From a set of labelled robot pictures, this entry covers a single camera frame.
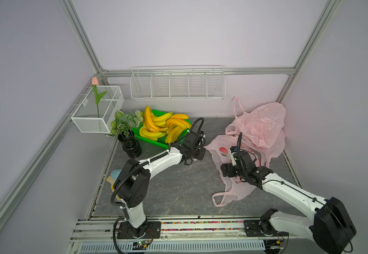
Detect yellow banana bunch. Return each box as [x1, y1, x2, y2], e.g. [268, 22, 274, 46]
[165, 114, 191, 144]
[139, 106, 172, 141]

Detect printed pink plastic bag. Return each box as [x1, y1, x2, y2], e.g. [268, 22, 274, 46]
[205, 135, 256, 207]

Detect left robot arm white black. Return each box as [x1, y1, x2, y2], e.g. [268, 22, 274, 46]
[110, 130, 206, 239]

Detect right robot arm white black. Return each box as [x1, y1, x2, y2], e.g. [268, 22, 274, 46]
[221, 147, 357, 254]

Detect plain pink plastic bag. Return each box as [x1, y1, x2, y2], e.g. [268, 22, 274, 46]
[225, 97, 286, 168]

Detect yellow banana bunch in basket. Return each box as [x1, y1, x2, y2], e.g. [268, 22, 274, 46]
[139, 106, 172, 141]

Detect green plastic basket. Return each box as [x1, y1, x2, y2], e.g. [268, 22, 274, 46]
[132, 110, 192, 149]

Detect black plant vase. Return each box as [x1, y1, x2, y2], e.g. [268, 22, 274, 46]
[117, 130, 142, 158]

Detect green potted plant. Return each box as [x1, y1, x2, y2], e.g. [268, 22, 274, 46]
[106, 110, 144, 140]

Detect yellow white work glove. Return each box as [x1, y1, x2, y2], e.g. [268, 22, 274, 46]
[106, 176, 120, 202]

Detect pink artificial tulip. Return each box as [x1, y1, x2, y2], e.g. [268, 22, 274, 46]
[91, 77, 107, 117]

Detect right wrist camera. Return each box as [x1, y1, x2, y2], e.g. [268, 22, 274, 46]
[230, 146, 239, 166]

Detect white wire shelf back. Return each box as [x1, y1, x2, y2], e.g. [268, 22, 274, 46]
[130, 66, 226, 100]

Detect white wire basket left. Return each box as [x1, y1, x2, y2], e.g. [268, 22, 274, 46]
[71, 85, 124, 134]

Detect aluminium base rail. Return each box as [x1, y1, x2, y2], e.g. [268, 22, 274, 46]
[65, 216, 322, 254]

